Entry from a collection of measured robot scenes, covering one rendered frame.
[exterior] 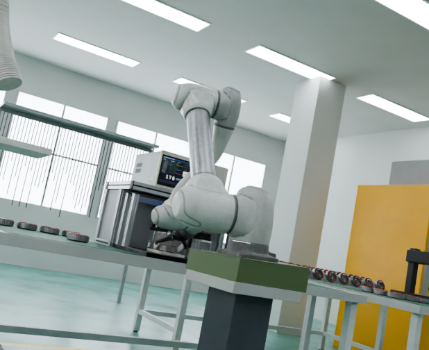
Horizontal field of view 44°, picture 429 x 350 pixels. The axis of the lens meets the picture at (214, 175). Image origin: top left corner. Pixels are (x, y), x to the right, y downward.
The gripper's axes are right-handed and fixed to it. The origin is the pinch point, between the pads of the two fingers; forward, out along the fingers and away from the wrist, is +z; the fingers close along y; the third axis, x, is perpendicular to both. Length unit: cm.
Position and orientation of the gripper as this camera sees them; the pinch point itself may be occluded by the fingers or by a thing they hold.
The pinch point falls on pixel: (166, 247)
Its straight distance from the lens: 283.8
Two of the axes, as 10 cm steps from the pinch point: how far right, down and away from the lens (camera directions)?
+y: 8.5, 2.3, 4.8
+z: -5.2, 5.0, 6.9
